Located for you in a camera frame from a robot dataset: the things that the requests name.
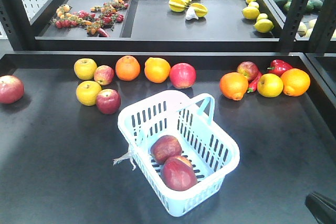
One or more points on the yellow apple lower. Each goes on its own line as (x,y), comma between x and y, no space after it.
(87,91)

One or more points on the red bell pepper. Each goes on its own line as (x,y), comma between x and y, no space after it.
(278,67)

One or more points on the orange with knob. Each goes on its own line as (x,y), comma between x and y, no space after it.
(127,68)

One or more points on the light blue plastic basket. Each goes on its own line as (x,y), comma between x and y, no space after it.
(212,152)

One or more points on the large red apple far-left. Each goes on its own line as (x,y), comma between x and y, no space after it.
(12,89)

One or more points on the dark red apple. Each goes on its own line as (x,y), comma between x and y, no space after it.
(108,101)

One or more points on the red apple at stand corner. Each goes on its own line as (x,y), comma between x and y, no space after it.
(182,75)

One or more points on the crumpled plastic tie strip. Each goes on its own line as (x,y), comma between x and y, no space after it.
(129,155)

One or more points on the red yellow apple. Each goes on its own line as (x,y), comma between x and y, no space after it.
(166,146)

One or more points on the yellow apple upper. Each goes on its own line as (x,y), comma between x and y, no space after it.
(85,68)

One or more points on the red apple behind oranges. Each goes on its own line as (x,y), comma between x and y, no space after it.
(248,69)

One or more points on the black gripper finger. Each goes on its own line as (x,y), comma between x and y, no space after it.
(321,207)

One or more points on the black upper shelf tray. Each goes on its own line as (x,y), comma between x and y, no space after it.
(150,25)

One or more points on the yellow round apple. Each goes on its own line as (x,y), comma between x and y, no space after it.
(270,85)

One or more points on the pink red apple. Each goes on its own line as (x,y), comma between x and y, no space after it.
(103,75)

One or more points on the round orange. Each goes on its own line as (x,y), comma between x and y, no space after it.
(156,69)

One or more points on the orange right of yellow apple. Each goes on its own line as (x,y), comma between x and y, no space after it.
(295,82)

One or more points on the orange left of lemon-apple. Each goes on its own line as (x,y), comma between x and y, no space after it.
(233,85)

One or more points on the red chili pepper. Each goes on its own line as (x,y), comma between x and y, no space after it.
(253,85)

